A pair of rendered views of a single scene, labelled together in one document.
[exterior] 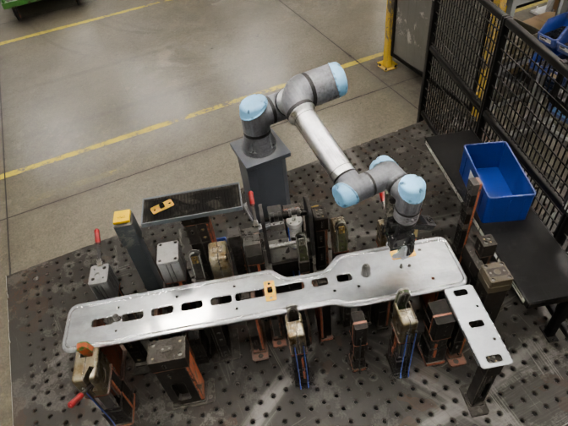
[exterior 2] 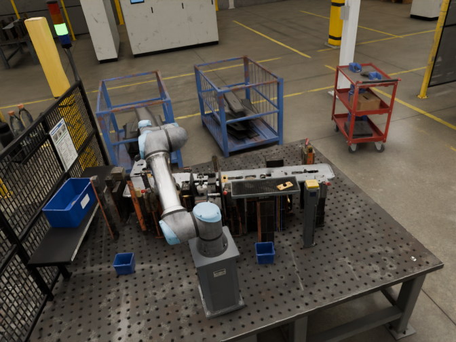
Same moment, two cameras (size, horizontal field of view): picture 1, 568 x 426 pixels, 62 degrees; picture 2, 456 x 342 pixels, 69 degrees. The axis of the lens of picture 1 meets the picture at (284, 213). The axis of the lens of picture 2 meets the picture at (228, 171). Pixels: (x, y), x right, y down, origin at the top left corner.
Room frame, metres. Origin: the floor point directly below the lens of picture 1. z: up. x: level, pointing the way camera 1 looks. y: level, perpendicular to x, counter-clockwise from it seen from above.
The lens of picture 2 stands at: (2.77, 0.29, 2.27)
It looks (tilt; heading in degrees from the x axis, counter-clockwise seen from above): 34 degrees down; 186
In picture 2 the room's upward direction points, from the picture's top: 6 degrees counter-clockwise
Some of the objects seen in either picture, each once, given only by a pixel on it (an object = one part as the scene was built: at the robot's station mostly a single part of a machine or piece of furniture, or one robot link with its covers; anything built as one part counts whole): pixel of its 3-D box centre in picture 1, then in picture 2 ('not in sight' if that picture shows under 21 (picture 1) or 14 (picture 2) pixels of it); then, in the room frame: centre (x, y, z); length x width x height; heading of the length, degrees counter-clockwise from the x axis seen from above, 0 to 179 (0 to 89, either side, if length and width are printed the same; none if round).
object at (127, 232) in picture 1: (141, 257); (309, 216); (1.28, 0.59, 0.92); 0.08 x 0.08 x 0.44; 4
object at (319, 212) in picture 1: (321, 249); (191, 213); (1.21, -0.13, 0.91); 0.07 x 0.05 x 0.42; 4
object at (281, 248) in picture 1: (290, 251); (210, 206); (1.19, 0.00, 0.94); 0.18 x 0.13 x 0.49; 94
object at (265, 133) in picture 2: not in sight; (237, 105); (-1.47, 0.07, 0.47); 1.20 x 0.80 x 0.95; 21
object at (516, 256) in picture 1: (494, 204); (79, 207); (1.23, -0.80, 1.01); 0.90 x 0.22 x 0.03; 4
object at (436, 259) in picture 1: (264, 294); (227, 178); (0.97, 0.10, 1.00); 1.38 x 0.22 x 0.02; 94
